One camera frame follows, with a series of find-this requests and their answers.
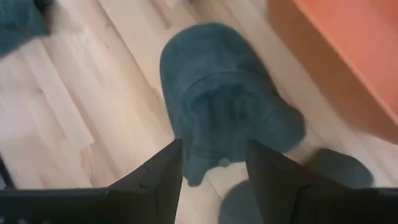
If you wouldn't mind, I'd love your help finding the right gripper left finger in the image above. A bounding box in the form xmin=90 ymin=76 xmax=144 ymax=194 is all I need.
xmin=107 ymin=139 xmax=184 ymax=224

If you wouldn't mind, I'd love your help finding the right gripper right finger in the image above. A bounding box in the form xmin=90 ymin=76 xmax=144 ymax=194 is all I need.
xmin=246 ymin=139 xmax=348 ymax=224

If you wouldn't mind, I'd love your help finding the dark green baseball cap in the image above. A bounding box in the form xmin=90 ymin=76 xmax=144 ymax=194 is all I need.
xmin=159 ymin=22 xmax=307 ymax=187

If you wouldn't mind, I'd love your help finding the dark green knit beanie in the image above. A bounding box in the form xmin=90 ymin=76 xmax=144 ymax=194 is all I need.
xmin=0 ymin=0 xmax=54 ymax=58

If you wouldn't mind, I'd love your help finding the orange plastic bin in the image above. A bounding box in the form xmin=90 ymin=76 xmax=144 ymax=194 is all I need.
xmin=267 ymin=0 xmax=398 ymax=146

